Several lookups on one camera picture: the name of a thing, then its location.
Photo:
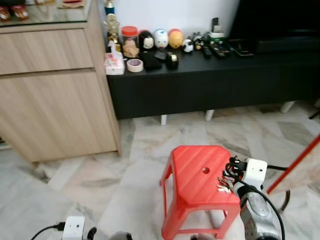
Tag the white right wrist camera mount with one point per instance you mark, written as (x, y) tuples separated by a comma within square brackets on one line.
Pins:
[(255, 173)]

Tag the gold trophy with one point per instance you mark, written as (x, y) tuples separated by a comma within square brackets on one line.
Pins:
[(111, 24)]

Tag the red-edged board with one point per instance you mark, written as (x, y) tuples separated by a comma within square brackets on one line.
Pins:
[(300, 165)]

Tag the red plastic stool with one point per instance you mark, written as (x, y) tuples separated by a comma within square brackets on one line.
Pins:
[(192, 185)]

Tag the wide black remote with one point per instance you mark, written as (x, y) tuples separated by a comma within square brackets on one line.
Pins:
[(220, 50)]

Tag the light wooden cabinet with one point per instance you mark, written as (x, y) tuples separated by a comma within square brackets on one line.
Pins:
[(50, 100)]

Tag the yellow orange round figurine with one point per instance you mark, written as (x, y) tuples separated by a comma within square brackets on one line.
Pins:
[(175, 38)]

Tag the white round figurine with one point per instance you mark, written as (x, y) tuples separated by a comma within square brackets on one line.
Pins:
[(161, 38)]

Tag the black television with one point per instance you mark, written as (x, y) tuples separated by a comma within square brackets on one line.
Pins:
[(277, 20)]

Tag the silver right arm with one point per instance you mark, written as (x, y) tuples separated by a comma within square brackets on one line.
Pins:
[(257, 215)]

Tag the white pink tissue box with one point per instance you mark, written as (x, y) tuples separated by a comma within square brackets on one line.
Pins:
[(114, 64)]

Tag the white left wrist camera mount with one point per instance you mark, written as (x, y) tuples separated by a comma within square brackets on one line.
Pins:
[(74, 228)]

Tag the key bunch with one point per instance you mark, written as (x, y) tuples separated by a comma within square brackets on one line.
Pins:
[(223, 186)]

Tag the black tray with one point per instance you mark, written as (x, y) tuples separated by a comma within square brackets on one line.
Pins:
[(242, 48)]

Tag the black low console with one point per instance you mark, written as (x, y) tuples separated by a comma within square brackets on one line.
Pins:
[(210, 85)]

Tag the red-lidded jar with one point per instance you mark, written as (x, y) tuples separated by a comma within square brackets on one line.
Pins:
[(130, 42)]

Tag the black wallet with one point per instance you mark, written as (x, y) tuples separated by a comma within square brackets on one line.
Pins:
[(150, 61)]

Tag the small black box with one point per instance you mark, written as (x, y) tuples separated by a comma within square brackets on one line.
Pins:
[(161, 54)]

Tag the white tape roll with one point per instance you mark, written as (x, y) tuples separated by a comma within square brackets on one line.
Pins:
[(131, 65)]

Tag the small black white figurine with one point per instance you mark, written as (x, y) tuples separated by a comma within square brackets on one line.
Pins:
[(198, 41)]

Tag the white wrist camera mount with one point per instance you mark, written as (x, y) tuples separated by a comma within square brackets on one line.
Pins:
[(74, 228), (255, 173)]

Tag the slim black remote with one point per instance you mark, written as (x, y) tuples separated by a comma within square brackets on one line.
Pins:
[(206, 51)]

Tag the small panda figurine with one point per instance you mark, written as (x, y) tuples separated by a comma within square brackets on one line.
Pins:
[(187, 46)]

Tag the flat beige red item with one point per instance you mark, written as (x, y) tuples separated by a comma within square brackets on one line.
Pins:
[(72, 4)]

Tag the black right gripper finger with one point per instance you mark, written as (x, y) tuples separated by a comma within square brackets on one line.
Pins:
[(228, 177), (237, 177)]

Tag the red ornament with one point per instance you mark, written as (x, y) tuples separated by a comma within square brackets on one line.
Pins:
[(20, 11)]

